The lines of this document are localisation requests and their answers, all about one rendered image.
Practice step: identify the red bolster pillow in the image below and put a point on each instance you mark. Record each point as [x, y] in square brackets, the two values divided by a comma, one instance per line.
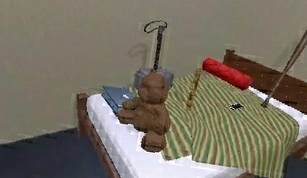
[227, 73]

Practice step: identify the blue laptop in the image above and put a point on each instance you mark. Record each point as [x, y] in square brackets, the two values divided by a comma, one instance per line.
[115, 97]

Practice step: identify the brown teddy bear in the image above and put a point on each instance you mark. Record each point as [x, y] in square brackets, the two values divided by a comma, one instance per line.
[150, 110]

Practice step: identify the brown wooden bed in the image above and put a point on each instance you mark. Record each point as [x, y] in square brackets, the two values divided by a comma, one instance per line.
[155, 175]

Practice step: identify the black mobile phone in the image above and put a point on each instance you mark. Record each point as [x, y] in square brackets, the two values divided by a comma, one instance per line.
[236, 106]

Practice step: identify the golden slim statue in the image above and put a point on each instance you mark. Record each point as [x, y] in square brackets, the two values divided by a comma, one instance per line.
[194, 88]

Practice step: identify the brown baseball bat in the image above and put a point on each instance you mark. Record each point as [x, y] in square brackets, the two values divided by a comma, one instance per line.
[292, 60]

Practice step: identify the green striped blanket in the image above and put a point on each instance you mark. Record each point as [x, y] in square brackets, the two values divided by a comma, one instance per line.
[232, 132]

